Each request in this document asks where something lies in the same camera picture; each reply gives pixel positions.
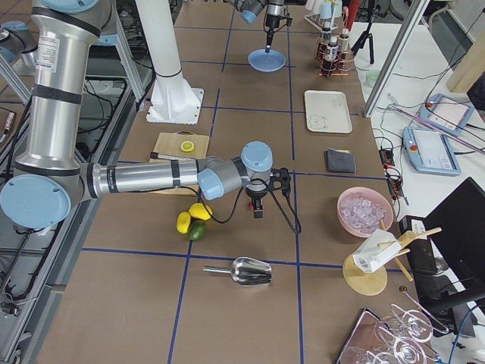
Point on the half lemon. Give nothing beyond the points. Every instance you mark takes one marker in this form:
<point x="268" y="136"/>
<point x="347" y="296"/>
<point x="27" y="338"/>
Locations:
<point x="187" y="146"/>

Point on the cream bear tray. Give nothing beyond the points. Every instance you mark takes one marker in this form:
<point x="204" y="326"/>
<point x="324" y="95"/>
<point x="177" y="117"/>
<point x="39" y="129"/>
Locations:
<point x="327" y="112"/>

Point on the wooden cutting board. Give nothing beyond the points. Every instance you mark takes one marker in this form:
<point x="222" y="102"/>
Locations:
<point x="169" y="143"/>

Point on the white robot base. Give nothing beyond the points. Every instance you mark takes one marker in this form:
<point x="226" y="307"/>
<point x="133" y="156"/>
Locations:
<point x="173" y="100"/>

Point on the clear acrylic rack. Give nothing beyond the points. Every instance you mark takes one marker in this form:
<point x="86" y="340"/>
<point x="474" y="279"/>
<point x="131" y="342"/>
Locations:
<point x="401" y="337"/>

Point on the steel ice scoop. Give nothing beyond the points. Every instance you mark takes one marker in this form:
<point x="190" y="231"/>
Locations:
<point x="245" y="271"/>

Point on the wooden round stand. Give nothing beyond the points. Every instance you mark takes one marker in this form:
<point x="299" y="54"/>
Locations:
<point x="371" y="284"/>

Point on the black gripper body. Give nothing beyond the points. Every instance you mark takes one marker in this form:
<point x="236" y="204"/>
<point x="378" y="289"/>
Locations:
<point x="272" y="20"/>
<point x="255" y="197"/>

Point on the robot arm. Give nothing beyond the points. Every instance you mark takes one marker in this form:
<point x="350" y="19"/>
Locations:
<point x="48" y="181"/>
<point x="250" y="9"/>

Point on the green lime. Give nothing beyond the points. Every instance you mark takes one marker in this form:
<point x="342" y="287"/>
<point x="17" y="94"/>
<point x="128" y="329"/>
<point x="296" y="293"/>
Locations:
<point x="197" y="230"/>

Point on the blue teach pendant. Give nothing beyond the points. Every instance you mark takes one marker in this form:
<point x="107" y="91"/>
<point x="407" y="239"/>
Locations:
<point x="447" y="113"/>
<point x="430" y="152"/>

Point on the grey folded cloth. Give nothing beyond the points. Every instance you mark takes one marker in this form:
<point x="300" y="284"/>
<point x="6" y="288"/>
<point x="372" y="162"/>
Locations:
<point x="339" y="162"/>

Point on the blue plate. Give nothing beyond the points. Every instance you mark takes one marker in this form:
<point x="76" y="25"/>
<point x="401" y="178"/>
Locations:
<point x="266" y="60"/>

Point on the steel knife sharpener rod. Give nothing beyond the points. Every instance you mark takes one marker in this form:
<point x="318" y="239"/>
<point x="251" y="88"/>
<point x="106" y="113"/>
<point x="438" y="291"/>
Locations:
<point x="156" y="155"/>

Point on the dark tea bottle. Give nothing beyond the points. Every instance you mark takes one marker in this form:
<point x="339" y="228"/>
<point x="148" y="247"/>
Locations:
<point x="343" y="40"/>
<point x="331" y="49"/>
<point x="325" y="34"/>

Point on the copper wire bottle rack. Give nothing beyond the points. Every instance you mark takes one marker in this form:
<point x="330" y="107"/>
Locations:
<point x="340" y="67"/>

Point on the black monitor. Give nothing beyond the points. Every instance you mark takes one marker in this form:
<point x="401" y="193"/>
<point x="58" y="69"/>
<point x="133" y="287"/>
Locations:
<point x="461" y="243"/>

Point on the pink bowl of ice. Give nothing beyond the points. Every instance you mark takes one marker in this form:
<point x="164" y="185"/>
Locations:
<point x="361" y="210"/>

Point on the yellow lemon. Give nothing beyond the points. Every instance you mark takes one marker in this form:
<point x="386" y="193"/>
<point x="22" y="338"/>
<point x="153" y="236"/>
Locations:
<point x="200" y="211"/>
<point x="183" y="222"/>

